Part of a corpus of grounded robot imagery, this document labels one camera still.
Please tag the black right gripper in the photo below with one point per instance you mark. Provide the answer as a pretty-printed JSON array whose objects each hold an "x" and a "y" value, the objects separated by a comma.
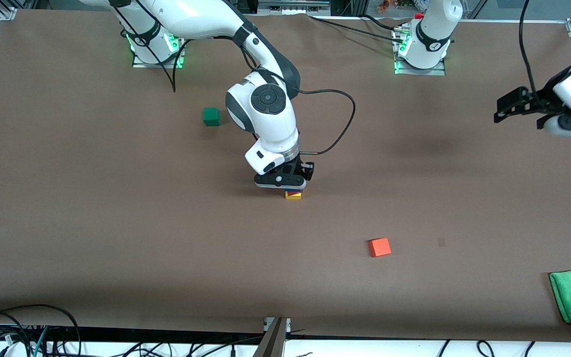
[{"x": 308, "y": 170}]

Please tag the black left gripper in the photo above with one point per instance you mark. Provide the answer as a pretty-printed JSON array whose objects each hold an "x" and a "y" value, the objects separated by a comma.
[{"x": 539, "y": 100}]

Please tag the red cube block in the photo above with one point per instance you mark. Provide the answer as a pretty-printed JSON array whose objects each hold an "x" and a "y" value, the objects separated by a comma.
[{"x": 290, "y": 193}]

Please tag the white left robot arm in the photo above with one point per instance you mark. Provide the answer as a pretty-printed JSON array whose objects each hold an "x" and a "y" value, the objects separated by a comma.
[{"x": 434, "y": 34}]

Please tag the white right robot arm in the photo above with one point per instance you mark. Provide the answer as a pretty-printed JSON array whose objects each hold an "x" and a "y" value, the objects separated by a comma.
[{"x": 268, "y": 119}]

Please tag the yellow cube block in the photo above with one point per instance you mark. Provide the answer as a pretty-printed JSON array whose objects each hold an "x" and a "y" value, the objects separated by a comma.
[{"x": 293, "y": 197}]

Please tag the green cube block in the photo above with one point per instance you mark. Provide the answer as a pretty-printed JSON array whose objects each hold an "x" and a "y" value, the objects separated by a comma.
[{"x": 211, "y": 116}]

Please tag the orange cube block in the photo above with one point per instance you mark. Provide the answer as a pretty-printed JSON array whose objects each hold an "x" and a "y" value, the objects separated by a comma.
[{"x": 379, "y": 247}]

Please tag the grey metal background box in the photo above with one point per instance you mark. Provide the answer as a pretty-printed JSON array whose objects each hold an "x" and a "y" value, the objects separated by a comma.
[{"x": 293, "y": 6}]

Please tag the orange background object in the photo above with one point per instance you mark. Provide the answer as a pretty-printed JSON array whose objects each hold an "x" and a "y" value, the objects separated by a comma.
[{"x": 383, "y": 6}]

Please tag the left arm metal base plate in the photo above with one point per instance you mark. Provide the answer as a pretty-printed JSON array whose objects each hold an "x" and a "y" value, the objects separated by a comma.
[{"x": 441, "y": 71}]

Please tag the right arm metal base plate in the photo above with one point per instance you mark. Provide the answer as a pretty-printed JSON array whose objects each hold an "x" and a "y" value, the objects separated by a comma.
[{"x": 179, "y": 59}]

